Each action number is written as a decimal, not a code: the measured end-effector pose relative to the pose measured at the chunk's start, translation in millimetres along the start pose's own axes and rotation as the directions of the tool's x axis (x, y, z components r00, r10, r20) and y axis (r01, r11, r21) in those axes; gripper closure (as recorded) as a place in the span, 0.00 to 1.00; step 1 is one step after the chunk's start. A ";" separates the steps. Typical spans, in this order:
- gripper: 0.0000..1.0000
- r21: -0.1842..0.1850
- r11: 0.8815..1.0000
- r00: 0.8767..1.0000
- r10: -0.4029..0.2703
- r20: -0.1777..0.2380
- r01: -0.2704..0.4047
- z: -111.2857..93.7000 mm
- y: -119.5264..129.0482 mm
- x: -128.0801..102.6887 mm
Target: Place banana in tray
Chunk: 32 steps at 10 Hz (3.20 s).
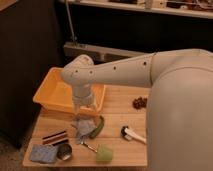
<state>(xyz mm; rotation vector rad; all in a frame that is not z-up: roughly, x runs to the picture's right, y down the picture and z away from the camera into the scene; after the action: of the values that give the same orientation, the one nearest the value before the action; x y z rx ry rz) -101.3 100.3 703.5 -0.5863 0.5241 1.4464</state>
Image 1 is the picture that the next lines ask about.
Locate white black dish brush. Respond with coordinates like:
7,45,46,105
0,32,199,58
121,126,147,144

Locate blue sponge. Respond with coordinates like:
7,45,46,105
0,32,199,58
29,144,58,164

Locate grey blue cloth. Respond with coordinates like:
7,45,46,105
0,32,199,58
71,118,96,144

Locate dark grape bunch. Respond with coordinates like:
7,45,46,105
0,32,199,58
132,97,147,110

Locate dark cabinet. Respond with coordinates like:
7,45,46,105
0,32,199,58
0,0,62,149

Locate small metal utensil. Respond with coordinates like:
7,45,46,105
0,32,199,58
81,142,97,153

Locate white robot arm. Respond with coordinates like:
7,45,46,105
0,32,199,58
61,49,213,171

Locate wooden shelf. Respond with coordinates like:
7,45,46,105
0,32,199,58
59,0,213,19

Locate yellow plastic tray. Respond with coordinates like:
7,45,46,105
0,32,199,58
33,67,106,115

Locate green pepper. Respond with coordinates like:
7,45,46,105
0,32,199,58
89,116,105,139

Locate dark striped bars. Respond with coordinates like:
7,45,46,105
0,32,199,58
42,131,68,145

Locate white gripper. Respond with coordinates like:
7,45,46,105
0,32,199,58
72,84,96,114

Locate grey metal rail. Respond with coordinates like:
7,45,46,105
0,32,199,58
63,42,144,62

